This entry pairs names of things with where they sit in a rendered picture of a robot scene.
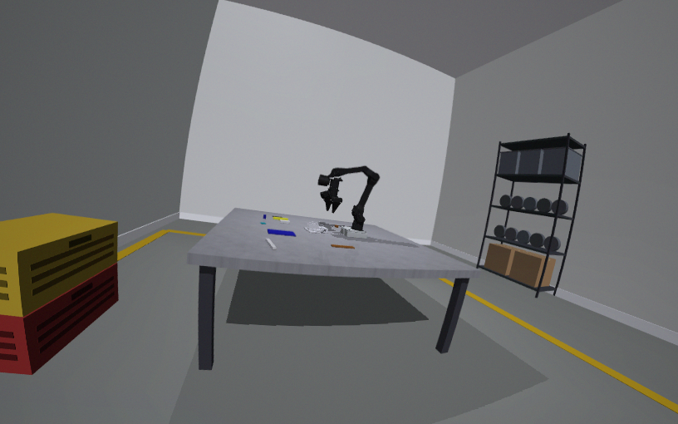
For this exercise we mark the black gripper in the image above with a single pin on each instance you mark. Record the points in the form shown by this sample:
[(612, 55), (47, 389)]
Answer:
[(336, 200)]

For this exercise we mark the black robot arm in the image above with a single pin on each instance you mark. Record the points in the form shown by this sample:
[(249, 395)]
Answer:
[(357, 211)]

